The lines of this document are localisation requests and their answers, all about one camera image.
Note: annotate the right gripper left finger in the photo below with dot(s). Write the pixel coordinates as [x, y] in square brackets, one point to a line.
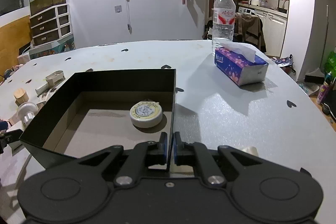
[142, 156]

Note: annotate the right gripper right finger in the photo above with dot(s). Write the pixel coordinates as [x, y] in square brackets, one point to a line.
[200, 159]

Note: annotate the round white tape measure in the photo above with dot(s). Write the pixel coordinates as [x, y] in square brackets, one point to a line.
[146, 114]

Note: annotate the black cardboard box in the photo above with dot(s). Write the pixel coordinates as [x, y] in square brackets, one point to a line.
[91, 111]

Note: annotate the oval wooden box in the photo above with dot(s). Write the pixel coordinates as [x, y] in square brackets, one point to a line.
[21, 96]

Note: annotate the cream folded cloth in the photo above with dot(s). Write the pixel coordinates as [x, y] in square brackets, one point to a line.
[251, 150]

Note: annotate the purple tissue pack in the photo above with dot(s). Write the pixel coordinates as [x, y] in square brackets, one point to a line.
[239, 69]

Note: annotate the brown jacket on chair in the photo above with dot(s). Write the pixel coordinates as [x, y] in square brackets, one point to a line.
[249, 29]

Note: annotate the clear water bottle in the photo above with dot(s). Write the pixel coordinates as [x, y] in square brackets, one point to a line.
[224, 13]

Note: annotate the white drawer cabinet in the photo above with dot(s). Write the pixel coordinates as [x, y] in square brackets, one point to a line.
[51, 24]

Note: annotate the beige handled holder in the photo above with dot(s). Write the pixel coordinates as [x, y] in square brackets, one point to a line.
[51, 81]

